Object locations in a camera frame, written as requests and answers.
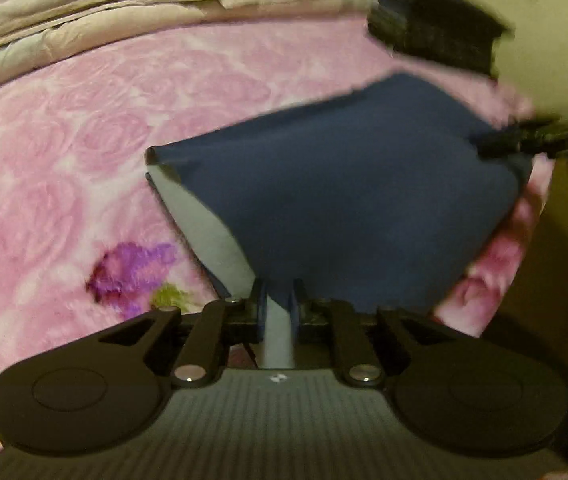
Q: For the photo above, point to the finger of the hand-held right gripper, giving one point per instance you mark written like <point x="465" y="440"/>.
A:
<point x="538" y="141"/>

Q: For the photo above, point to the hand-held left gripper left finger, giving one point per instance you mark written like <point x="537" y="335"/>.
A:
<point x="261" y="310"/>

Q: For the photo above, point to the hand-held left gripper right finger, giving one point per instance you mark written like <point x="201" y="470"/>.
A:
<point x="295" y="312"/>

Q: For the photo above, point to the navy blue garment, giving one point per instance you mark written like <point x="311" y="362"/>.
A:
<point x="339" y="185"/>

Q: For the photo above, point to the black garment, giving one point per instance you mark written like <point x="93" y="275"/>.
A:
<point x="433" y="30"/>

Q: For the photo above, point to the pink rose blanket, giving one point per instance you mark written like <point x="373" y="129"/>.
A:
<point x="64" y="160"/>

